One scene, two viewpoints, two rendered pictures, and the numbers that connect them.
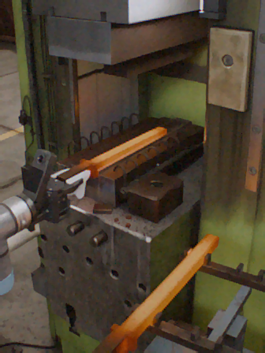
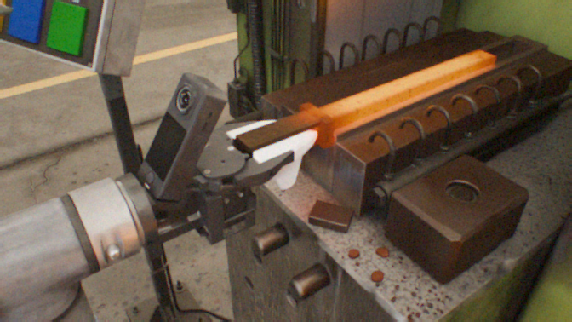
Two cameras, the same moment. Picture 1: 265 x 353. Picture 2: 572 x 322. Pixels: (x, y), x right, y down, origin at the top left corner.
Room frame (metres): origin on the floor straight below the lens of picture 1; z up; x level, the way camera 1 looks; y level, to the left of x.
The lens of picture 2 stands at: (0.63, 0.02, 1.29)
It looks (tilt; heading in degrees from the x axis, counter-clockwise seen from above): 37 degrees down; 17
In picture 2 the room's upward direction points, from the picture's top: straight up
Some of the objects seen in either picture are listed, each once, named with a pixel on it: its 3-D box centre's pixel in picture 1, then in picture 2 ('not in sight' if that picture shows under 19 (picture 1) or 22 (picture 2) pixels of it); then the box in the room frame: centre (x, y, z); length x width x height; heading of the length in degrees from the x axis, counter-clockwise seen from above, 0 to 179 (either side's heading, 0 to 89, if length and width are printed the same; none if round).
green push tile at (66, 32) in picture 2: not in sight; (69, 28); (1.23, 0.55, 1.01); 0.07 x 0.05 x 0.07; 77
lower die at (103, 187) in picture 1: (136, 152); (423, 95); (1.26, 0.00, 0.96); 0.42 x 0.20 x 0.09; 142
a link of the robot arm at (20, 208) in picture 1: (16, 214); (110, 223); (0.88, 0.26, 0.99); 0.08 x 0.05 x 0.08; 52
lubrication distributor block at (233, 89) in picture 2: (30, 177); (241, 102); (1.42, 0.34, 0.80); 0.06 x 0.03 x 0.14; 52
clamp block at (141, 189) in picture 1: (156, 196); (455, 215); (1.03, -0.05, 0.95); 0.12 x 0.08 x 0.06; 142
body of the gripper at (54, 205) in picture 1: (42, 202); (190, 195); (0.95, 0.21, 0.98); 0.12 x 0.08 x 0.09; 142
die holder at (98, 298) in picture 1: (153, 236); (424, 244); (1.23, -0.05, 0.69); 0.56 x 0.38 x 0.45; 142
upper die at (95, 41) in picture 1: (134, 26); not in sight; (1.26, 0.00, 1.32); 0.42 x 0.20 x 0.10; 142
